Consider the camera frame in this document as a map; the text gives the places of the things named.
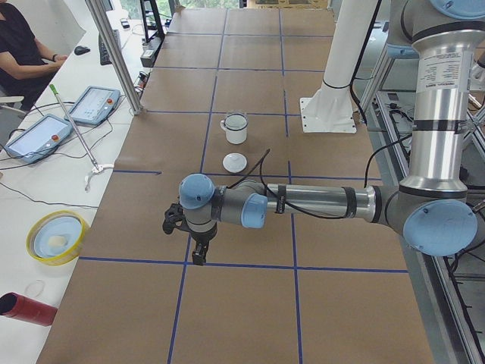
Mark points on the black keyboard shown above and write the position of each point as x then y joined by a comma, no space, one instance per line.
104,57

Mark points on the yellow tape roll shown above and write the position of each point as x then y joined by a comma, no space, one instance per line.
57,238

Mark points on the white enamel mug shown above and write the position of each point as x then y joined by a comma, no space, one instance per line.
235,128

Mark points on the seated person black shirt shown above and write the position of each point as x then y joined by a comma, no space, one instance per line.
27,65

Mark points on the aluminium side rail frame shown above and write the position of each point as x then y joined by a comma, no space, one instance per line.
449,290

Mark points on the aluminium frame post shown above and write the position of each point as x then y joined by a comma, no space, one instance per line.
104,27

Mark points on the near blue teach pendant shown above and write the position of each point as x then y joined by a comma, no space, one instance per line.
39,140

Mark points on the red cylinder tube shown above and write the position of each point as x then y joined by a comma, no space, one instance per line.
16,306

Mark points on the blue teach pendant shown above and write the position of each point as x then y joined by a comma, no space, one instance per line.
94,105
39,140

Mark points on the long grabber stick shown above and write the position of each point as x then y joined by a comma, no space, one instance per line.
96,167

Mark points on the white mug lid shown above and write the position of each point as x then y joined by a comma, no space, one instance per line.
234,162

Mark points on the black computer mouse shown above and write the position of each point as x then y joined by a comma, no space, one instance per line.
81,50

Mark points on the far blue teach pendant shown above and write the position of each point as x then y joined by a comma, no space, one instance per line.
94,105

